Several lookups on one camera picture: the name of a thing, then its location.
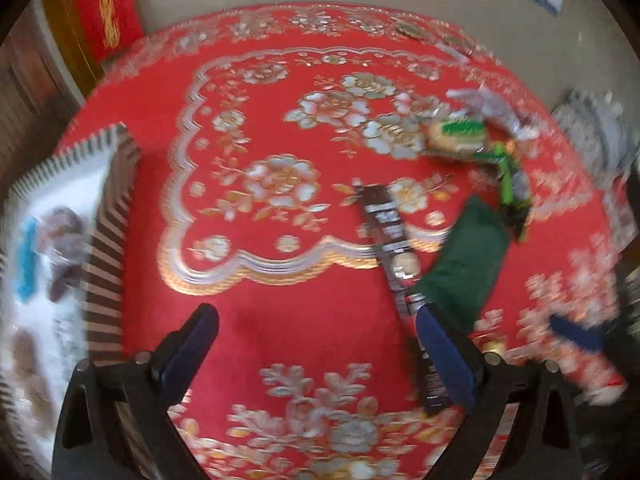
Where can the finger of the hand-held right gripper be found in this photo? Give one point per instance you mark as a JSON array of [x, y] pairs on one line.
[[577, 332]]

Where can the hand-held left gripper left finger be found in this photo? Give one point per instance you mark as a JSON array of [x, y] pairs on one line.
[[187, 355]]

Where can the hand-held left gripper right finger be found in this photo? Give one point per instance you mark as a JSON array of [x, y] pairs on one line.
[[445, 355]]

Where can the dark green snack packet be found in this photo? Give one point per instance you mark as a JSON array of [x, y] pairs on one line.
[[465, 260]]

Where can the white grey snack packet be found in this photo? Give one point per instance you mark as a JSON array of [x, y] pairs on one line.
[[67, 330]]

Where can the striped cardboard box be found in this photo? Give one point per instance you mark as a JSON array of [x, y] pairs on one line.
[[110, 260]]

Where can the dark coffee stick sachet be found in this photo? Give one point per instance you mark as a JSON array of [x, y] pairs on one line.
[[387, 230]]

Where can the black and green snack packet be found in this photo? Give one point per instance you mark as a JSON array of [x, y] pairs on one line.
[[515, 200]]

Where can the clear zip bag of walnuts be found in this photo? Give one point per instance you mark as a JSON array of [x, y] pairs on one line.
[[25, 355]]

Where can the clear bag of red dates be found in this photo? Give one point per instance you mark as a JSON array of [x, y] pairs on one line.
[[62, 230]]

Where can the blue snack packet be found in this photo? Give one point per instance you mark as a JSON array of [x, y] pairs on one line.
[[27, 260]]

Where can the green label cookie packet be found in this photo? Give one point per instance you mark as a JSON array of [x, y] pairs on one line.
[[457, 137]]

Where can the silver snack packet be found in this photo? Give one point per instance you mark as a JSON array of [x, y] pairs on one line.
[[492, 107]]

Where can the red floral tablecloth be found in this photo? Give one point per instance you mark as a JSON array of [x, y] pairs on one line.
[[280, 310]]

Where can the patterned chair cushion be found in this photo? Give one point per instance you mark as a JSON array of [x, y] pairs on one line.
[[590, 125]]

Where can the brown slatted door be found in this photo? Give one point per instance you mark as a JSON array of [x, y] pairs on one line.
[[30, 85]]

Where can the wooden door frame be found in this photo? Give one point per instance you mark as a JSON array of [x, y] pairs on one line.
[[60, 25]]

